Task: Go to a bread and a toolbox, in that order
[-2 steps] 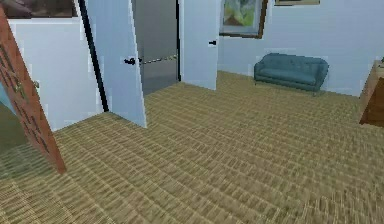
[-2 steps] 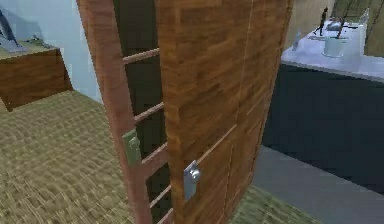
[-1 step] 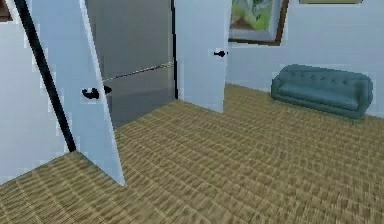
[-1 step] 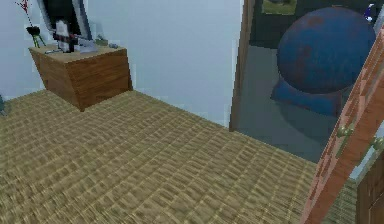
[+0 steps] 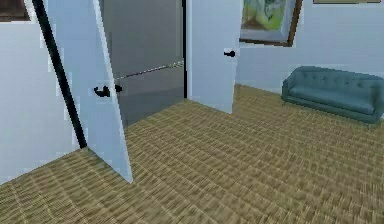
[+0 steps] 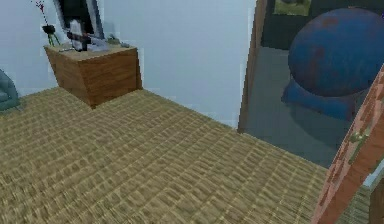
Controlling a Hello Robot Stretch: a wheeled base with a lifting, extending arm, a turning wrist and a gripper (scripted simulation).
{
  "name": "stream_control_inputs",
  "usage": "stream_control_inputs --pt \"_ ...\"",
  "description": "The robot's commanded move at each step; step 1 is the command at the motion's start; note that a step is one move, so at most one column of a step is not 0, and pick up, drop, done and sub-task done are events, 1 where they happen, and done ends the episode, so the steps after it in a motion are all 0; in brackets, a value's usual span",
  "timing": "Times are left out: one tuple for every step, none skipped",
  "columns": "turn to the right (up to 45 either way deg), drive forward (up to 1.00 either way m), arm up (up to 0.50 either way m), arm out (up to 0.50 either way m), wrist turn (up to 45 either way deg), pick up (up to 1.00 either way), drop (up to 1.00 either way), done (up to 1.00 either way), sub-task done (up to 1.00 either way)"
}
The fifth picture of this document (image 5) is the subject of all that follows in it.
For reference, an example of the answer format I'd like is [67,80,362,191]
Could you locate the white room door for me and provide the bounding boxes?
[42,0,134,184]
[186,0,244,115]

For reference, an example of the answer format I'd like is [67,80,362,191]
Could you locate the teal sofa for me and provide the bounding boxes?
[281,65,384,125]

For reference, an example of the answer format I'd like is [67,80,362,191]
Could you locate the brown framed green picture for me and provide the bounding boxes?
[239,0,304,48]

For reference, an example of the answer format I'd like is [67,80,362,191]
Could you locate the dark brown framed picture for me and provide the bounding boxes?
[0,0,32,23]

